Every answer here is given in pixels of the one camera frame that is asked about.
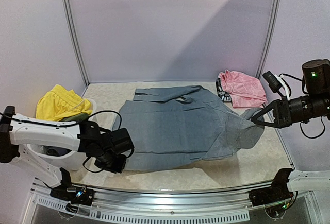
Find grey button-up shirt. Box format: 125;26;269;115
117;85;264;171

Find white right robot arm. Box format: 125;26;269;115
252;59;329;201

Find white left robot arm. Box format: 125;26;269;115
1;106;135;200

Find white laundry basket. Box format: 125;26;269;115
25;99;97;171

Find pink folded garment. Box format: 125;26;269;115
218;70;267;108

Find olive green garment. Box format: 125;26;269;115
61;112;89;122

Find navy blue garment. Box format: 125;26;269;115
44;146;68;157

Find yellow shorts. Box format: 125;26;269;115
36;84;92;122

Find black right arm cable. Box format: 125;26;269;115
280;73;327;140

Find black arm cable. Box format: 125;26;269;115
280;73;327;140
0;110;123;175

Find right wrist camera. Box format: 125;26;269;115
262;71;292;100

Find aluminium front rail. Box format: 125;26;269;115
23;180;322;223

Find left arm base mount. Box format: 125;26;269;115
50;184;95;206

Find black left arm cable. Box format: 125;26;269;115
0;110;123;175

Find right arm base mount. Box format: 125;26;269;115
249;179;294;206

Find right aluminium corner post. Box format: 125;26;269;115
255;0;281;79

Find aluminium corner post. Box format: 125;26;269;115
255;0;281;79
62;0;90;88

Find left aluminium corner post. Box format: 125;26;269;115
62;0;90;88

